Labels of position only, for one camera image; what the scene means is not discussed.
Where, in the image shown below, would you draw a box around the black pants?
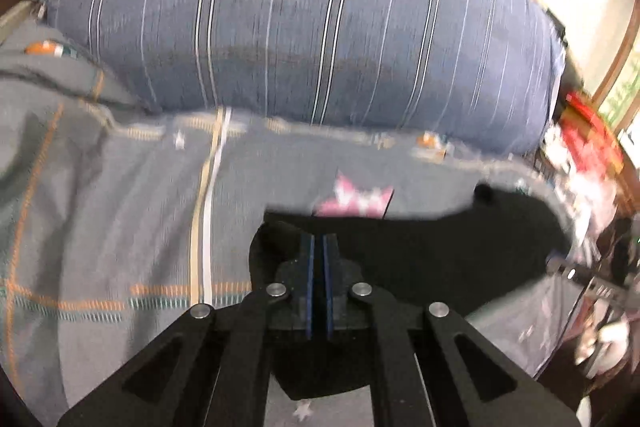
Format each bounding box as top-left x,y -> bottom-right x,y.
247,184 -> 573,403

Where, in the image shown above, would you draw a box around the clear plastic bags pile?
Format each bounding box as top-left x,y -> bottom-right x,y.
541,124 -> 617,234

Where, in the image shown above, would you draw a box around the red orange gift boxes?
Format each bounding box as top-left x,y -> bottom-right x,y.
559,91 -> 624,178

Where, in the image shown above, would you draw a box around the grey patterned bedsheet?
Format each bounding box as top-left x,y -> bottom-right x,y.
1,18 -> 573,426

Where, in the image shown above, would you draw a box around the blue plaid pillow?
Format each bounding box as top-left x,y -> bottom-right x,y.
35,0 -> 565,154

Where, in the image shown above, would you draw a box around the wooden window frame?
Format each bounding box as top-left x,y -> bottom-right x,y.
592,0 -> 639,134

